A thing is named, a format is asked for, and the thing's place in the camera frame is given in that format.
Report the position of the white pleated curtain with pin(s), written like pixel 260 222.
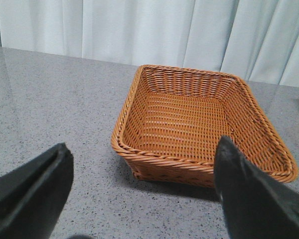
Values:
pixel 257 40

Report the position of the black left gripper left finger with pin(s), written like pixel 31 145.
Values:
pixel 33 196

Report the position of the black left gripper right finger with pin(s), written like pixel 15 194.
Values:
pixel 255 205

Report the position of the brown wicker basket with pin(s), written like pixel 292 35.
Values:
pixel 172 119

